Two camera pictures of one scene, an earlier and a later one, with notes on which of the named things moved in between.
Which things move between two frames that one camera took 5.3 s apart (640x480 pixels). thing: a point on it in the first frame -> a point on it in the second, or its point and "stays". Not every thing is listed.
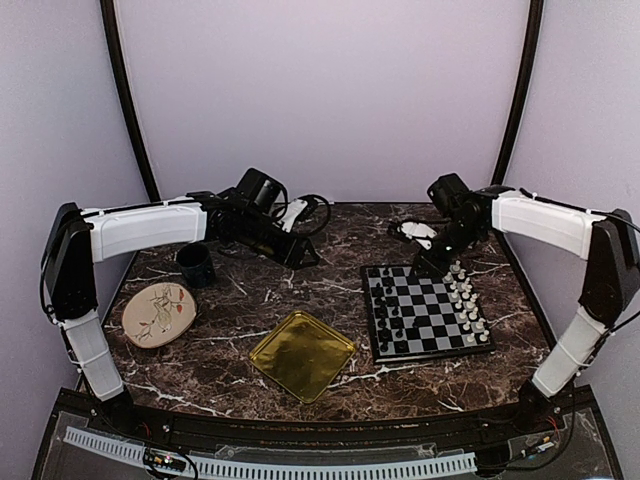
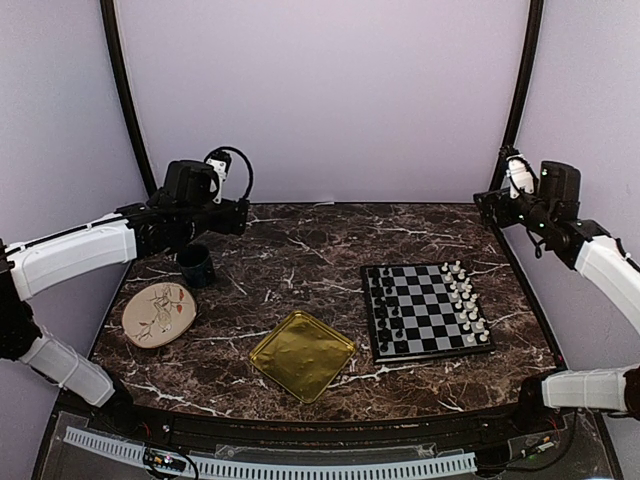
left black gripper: [291, 253] -> [225, 223]
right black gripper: [436, 267] -> [489, 208]
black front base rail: [524, 418] stays
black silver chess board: [412, 317] stays
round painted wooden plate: [158, 314] stays
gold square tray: [302, 355] stays
